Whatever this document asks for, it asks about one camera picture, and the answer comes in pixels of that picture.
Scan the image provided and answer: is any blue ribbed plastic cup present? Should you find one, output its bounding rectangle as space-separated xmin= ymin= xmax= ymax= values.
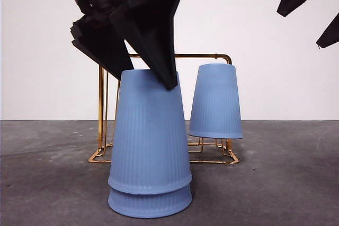
xmin=108 ymin=69 xmax=193 ymax=195
xmin=188 ymin=64 xmax=244 ymax=140
xmin=107 ymin=182 xmax=193 ymax=218

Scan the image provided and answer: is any gold wire cup holder rack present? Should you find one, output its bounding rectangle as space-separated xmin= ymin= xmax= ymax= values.
xmin=88 ymin=53 xmax=240 ymax=165

